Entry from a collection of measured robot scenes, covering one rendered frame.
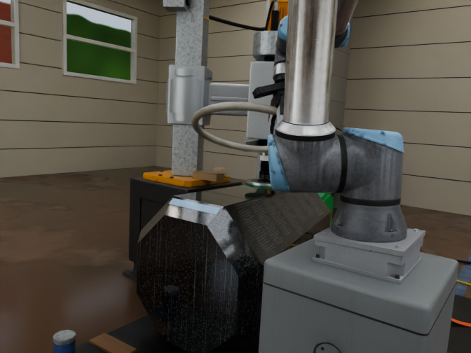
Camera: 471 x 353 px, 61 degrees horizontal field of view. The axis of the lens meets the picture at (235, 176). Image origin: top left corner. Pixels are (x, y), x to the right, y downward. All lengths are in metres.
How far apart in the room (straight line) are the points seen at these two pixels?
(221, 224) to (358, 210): 0.92
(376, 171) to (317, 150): 0.15
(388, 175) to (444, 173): 5.82
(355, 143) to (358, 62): 6.27
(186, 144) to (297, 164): 2.00
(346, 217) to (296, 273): 0.19
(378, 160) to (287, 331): 0.48
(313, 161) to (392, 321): 0.39
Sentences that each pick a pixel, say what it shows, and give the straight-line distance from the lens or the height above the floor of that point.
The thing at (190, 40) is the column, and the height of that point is 1.73.
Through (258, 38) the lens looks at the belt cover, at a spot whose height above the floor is 1.64.
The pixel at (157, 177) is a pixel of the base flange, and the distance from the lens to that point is 2.91.
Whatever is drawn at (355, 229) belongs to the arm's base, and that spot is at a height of 0.95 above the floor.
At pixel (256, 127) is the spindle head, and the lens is 2.22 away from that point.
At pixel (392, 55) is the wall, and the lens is 7.12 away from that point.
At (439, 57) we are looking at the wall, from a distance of 6.96.
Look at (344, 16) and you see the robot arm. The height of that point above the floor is 1.53.
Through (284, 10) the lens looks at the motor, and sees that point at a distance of 2.95.
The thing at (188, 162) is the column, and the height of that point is 0.88.
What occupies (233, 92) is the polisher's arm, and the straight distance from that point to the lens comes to 2.89.
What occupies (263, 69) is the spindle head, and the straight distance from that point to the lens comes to 2.24.
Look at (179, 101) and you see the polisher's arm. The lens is 2.86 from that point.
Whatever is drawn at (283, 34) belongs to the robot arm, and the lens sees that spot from 1.43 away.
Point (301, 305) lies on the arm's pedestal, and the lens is 1.04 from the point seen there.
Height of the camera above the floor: 1.20
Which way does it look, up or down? 8 degrees down
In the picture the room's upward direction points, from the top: 3 degrees clockwise
